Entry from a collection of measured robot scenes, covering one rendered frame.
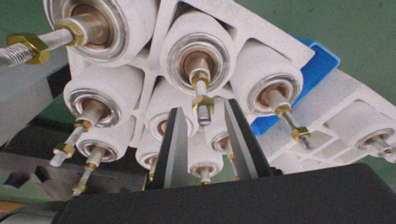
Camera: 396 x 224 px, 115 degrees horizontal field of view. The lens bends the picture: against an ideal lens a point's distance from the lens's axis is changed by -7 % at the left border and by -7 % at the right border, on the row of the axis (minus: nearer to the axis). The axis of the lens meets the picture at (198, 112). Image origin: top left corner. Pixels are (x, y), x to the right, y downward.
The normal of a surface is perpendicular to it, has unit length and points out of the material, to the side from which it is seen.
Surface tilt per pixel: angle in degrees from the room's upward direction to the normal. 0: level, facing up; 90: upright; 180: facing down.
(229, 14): 0
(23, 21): 0
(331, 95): 90
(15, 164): 45
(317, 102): 90
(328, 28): 0
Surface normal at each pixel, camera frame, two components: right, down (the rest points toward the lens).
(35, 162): 0.31, -0.04
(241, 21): 0.04, 0.66
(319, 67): -0.91, -0.26
